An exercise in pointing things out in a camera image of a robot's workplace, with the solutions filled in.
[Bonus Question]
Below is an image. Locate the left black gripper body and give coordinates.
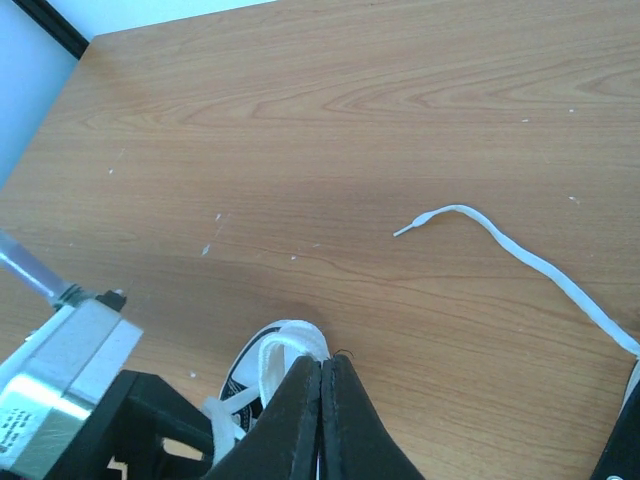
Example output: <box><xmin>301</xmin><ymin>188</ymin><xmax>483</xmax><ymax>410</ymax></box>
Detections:
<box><xmin>46</xmin><ymin>370</ymin><xmax>214</xmax><ymax>479</ymax></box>

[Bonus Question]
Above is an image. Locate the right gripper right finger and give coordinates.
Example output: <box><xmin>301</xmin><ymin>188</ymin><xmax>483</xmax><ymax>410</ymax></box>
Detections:
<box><xmin>319</xmin><ymin>354</ymin><xmax>423</xmax><ymax>480</ymax></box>

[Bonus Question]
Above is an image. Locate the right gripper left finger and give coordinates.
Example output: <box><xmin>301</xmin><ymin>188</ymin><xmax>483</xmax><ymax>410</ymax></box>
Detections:
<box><xmin>205</xmin><ymin>357</ymin><xmax>321</xmax><ymax>480</ymax></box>

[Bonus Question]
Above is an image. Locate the white lace of sneaker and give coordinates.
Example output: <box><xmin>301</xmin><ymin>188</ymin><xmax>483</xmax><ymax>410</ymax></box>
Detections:
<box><xmin>393</xmin><ymin>204</ymin><xmax>639</xmax><ymax>358</ymax></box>
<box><xmin>199</xmin><ymin>319</ymin><xmax>331</xmax><ymax>461</ymax></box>

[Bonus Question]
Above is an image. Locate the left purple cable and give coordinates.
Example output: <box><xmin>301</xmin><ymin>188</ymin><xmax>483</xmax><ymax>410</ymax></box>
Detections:
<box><xmin>0</xmin><ymin>229</ymin><xmax>76</xmax><ymax>301</ymax></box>

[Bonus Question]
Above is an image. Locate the left black frame post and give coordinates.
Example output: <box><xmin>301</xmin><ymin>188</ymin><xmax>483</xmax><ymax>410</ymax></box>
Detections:
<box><xmin>14</xmin><ymin>0</ymin><xmax>89</xmax><ymax>60</ymax></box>

